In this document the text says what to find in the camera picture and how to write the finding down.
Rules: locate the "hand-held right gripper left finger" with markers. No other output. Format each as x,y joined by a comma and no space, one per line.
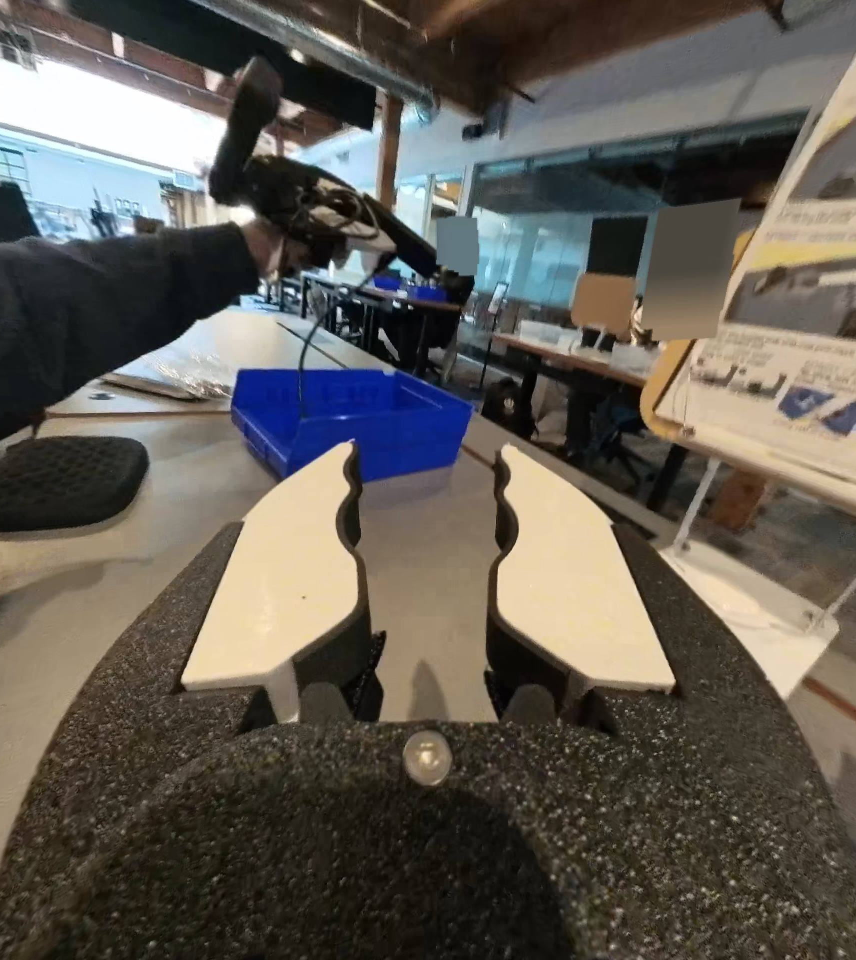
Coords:
278,585

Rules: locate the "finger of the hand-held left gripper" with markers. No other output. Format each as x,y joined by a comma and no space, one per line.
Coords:
401,236

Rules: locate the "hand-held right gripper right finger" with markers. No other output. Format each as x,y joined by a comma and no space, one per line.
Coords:
578,592

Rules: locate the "blue plastic bin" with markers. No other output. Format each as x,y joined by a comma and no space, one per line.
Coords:
389,283
426,293
398,442

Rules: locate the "person's left forearm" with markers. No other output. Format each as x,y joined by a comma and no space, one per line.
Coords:
98,300

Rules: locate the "person's left hand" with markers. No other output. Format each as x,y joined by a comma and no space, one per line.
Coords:
269,251

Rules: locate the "black hanging panel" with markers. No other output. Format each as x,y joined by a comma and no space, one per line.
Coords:
323,97

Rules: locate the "small standing sign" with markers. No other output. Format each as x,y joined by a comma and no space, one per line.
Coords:
500,300

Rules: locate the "black office chair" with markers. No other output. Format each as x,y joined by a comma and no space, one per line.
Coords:
619,439

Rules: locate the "black backpack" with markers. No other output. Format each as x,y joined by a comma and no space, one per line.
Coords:
504,409

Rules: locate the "wooden office desk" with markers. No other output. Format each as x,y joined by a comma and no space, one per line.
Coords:
570,360

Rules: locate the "small wooden document stand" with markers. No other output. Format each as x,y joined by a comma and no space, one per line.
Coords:
604,300

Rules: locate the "instruction sheet on stand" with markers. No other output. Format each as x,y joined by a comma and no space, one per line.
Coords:
667,390

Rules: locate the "crinkled clear plastic bag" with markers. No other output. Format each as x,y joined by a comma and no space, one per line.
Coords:
173,379

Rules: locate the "black padded armrest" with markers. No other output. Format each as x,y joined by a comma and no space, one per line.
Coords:
53,484

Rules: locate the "printed instruction sheet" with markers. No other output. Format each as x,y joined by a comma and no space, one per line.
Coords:
832,315

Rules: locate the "wooden post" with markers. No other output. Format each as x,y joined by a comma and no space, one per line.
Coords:
390,150

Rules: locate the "silver air duct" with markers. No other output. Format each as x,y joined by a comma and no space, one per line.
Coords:
353,64

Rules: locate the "black wall speaker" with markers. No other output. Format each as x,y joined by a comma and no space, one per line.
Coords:
484,127

